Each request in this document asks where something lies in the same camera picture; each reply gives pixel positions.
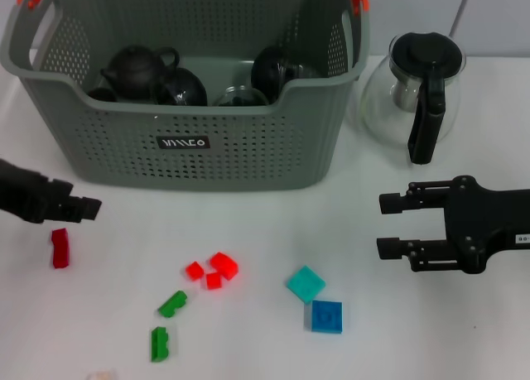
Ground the black clay teapot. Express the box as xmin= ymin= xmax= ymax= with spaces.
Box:
xmin=99 ymin=44 xmax=181 ymax=102

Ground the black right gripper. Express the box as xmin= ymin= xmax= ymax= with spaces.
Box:
xmin=375 ymin=174 xmax=530 ymax=276

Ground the glass teacup black holder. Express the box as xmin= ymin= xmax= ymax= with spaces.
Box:
xmin=152 ymin=67 xmax=209 ymax=108
xmin=250 ymin=46 xmax=322 ymax=103
xmin=212 ymin=85 xmax=271 ymax=108

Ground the green toy brick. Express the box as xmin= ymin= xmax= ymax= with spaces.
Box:
xmin=150 ymin=325 xmax=171 ymax=363
xmin=157 ymin=290 xmax=188 ymax=319

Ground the grey perforated plastic storage bin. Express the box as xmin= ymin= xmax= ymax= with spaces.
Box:
xmin=0 ymin=0 xmax=372 ymax=192

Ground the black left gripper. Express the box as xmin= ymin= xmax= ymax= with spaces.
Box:
xmin=0 ymin=158 xmax=104 ymax=226

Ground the dark red notched brick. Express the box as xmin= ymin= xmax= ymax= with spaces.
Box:
xmin=51 ymin=227 xmax=71 ymax=270

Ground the blue square toy brick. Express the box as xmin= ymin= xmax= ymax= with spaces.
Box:
xmin=308 ymin=299 xmax=345 ymax=334

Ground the teal square toy brick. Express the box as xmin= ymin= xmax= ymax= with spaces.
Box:
xmin=285 ymin=264 xmax=327 ymax=305

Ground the glass coffee pot black lid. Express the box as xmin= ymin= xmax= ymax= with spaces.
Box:
xmin=359 ymin=31 xmax=468 ymax=166

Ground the wide red toy brick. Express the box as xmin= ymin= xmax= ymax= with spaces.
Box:
xmin=210 ymin=251 xmax=240 ymax=280

